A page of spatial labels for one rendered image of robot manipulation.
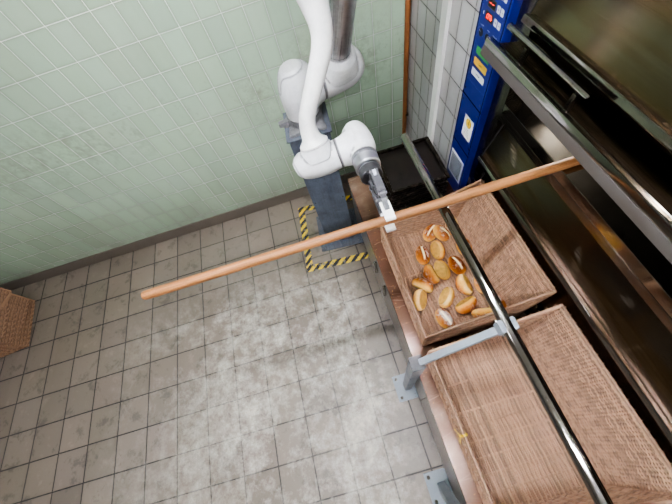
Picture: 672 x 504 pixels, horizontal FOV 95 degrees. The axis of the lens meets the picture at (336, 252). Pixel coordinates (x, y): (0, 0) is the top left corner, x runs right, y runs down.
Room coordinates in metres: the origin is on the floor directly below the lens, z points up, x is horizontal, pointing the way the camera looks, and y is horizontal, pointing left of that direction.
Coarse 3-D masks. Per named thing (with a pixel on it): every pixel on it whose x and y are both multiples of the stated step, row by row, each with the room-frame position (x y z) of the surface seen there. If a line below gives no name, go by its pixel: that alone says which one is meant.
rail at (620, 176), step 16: (496, 48) 0.72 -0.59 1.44; (512, 64) 0.64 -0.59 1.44; (528, 80) 0.56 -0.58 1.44; (544, 96) 0.50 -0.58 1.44; (560, 112) 0.44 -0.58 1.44; (576, 128) 0.38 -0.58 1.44; (592, 144) 0.33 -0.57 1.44; (608, 160) 0.28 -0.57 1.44; (624, 176) 0.24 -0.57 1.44; (640, 192) 0.20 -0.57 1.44; (640, 208) 0.17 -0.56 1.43; (656, 208) 0.16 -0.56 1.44; (656, 224) 0.13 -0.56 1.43
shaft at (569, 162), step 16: (560, 160) 0.46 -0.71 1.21; (576, 160) 0.44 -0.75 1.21; (512, 176) 0.46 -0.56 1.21; (528, 176) 0.45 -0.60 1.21; (464, 192) 0.47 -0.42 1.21; (480, 192) 0.46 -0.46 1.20; (416, 208) 0.48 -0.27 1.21; (432, 208) 0.46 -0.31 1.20; (368, 224) 0.48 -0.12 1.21; (384, 224) 0.47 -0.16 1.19; (304, 240) 0.51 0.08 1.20; (320, 240) 0.49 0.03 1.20; (336, 240) 0.48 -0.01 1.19; (256, 256) 0.52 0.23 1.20; (272, 256) 0.50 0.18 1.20; (208, 272) 0.52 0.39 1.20; (224, 272) 0.51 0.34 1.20; (160, 288) 0.53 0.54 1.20; (176, 288) 0.52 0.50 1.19
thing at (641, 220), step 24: (504, 72) 0.65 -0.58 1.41; (528, 72) 0.62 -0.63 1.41; (552, 72) 0.60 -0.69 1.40; (576, 72) 0.59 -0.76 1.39; (528, 96) 0.54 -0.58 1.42; (552, 96) 0.51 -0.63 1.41; (600, 96) 0.48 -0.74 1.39; (552, 120) 0.44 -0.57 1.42; (576, 120) 0.42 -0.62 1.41; (600, 120) 0.41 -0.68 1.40; (624, 120) 0.39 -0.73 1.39; (576, 144) 0.36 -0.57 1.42; (600, 144) 0.34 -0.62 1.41; (624, 144) 0.33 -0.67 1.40; (648, 144) 0.31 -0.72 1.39; (600, 168) 0.28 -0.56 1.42; (624, 168) 0.27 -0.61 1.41; (648, 168) 0.25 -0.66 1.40; (624, 192) 0.21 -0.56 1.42; (648, 192) 0.20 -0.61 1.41
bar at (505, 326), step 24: (408, 144) 0.75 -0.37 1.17; (432, 192) 0.53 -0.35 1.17; (456, 240) 0.35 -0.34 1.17; (480, 288) 0.20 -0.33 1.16; (504, 312) 0.12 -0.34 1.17; (480, 336) 0.10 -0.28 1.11; (504, 336) 0.07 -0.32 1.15; (408, 360) 0.13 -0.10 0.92; (432, 360) 0.10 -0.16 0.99; (528, 360) 0.01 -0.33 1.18; (408, 384) 0.09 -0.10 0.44; (552, 408) -0.09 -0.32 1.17; (576, 456) -0.18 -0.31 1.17; (432, 480) -0.34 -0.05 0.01; (600, 480) -0.23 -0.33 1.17
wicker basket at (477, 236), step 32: (416, 224) 0.73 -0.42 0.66; (480, 224) 0.58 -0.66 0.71; (512, 224) 0.47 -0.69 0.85; (448, 256) 0.54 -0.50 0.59; (480, 256) 0.48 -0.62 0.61; (512, 256) 0.37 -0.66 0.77; (416, 288) 0.45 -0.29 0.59; (512, 288) 0.27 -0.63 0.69; (416, 320) 0.29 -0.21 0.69; (480, 320) 0.19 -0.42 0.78
